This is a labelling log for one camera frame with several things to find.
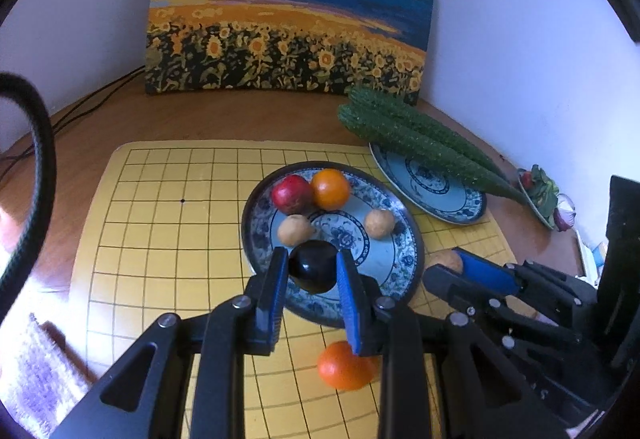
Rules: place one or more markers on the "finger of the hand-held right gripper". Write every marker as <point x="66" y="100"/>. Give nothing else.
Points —
<point x="450" y="291"/>
<point x="485" y="271"/>

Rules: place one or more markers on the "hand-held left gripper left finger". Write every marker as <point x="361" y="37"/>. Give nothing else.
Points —
<point x="275" y="299"/>

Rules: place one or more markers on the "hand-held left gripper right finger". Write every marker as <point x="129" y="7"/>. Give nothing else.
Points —
<point x="350" y="304"/>

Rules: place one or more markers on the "brown round pear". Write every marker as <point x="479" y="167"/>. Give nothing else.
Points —
<point x="445" y="261"/>
<point x="295" y="230"/>
<point x="378" y="223"/>

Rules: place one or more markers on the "dark plum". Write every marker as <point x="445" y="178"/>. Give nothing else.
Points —
<point x="312" y="266"/>

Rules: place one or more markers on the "large blue white patterned plate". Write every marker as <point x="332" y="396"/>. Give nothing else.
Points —
<point x="390" y="264"/>

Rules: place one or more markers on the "large red apple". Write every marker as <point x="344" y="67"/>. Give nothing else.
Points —
<point x="290" y="194"/>

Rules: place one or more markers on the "orange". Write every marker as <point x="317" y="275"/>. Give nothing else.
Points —
<point x="340" y="369"/>
<point x="330" y="188"/>

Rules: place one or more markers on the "white blue packet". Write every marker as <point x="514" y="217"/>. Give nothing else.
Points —
<point x="592" y="251"/>

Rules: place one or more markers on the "oval dish with vegetables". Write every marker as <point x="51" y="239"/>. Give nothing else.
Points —
<point x="537" y="211"/>

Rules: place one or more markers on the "purple white vegetable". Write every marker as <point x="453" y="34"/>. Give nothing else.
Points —
<point x="566" y="215"/>

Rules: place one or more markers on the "small blue white patterned plate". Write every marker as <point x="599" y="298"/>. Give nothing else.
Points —
<point x="430" y="189"/>

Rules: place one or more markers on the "green leafy vegetables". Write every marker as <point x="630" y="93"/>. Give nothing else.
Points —
<point x="545" y="191"/>

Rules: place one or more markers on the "small red tomato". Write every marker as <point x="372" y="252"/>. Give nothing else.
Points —
<point x="526" y="179"/>

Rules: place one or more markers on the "yellow grid game board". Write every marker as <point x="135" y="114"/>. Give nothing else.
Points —
<point x="175" y="244"/>

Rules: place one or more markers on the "green bumpy cucumber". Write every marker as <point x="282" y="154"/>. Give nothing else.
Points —
<point x="400" y="109"/>
<point x="425" y="151"/>

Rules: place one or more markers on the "purple fluffy towel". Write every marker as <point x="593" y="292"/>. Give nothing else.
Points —
<point x="40" y="379"/>

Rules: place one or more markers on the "sunflower field painting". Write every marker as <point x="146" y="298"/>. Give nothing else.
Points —
<point x="290" y="19"/>

